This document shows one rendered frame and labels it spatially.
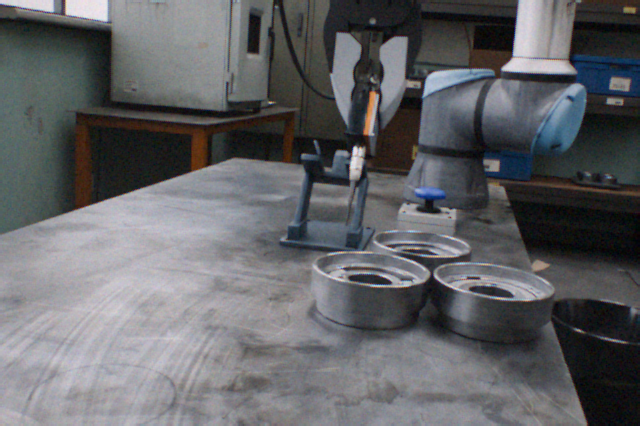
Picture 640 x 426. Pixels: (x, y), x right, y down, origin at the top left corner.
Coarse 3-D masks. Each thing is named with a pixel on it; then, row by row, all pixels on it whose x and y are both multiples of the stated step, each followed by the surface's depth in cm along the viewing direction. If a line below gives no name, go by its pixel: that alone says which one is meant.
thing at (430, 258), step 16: (384, 240) 73; (400, 240) 74; (416, 240) 75; (432, 240) 74; (448, 240) 73; (400, 256) 65; (416, 256) 65; (432, 256) 65; (448, 256) 65; (464, 256) 66; (432, 272) 65
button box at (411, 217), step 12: (408, 204) 88; (408, 216) 82; (420, 216) 82; (432, 216) 81; (444, 216) 82; (396, 228) 82; (408, 228) 82; (420, 228) 82; (432, 228) 81; (444, 228) 81
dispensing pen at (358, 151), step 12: (372, 84) 67; (360, 96) 65; (360, 108) 64; (348, 120) 64; (360, 120) 64; (348, 132) 63; (360, 132) 63; (348, 144) 65; (360, 144) 64; (360, 156) 64; (360, 168) 64; (348, 204) 62; (348, 216) 62
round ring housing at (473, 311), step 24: (456, 264) 63; (480, 264) 63; (432, 288) 59; (456, 288) 55; (480, 288) 61; (504, 288) 60; (528, 288) 61; (552, 288) 57; (456, 312) 55; (480, 312) 54; (504, 312) 54; (528, 312) 54; (480, 336) 55; (504, 336) 55; (528, 336) 55
